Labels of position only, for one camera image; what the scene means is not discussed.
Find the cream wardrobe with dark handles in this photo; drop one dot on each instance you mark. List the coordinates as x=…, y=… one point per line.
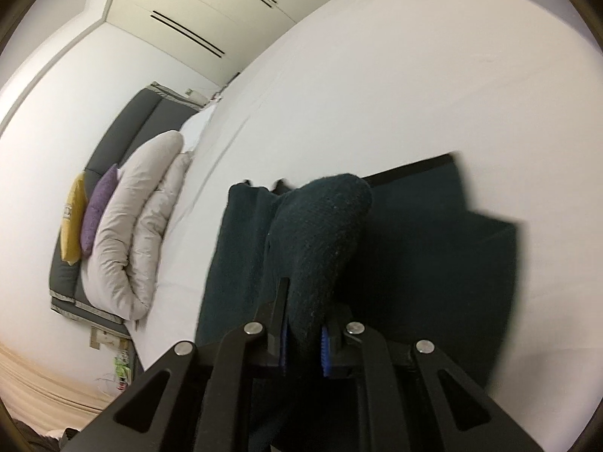
x=216, y=38

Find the white pillow at headboard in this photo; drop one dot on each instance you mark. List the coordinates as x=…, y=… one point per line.
x=194, y=126

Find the green items on floor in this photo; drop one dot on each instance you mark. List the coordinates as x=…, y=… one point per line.
x=123, y=372

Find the yellow cushion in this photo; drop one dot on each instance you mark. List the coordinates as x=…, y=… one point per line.
x=72, y=221

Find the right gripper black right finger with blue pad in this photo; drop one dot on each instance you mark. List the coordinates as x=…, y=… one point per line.
x=412, y=397

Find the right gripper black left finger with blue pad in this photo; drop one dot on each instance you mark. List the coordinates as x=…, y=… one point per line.
x=216, y=397

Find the large beige pillow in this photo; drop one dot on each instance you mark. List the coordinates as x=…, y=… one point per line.
x=105, y=281

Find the white bed sheet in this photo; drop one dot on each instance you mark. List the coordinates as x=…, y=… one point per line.
x=363, y=85

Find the purple cushion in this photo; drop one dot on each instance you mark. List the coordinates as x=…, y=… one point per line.
x=96, y=211

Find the dark grey upholstered headboard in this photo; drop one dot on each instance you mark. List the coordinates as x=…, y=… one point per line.
x=153, y=110

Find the dark green knit garment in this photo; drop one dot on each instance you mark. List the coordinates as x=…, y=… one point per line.
x=399, y=252

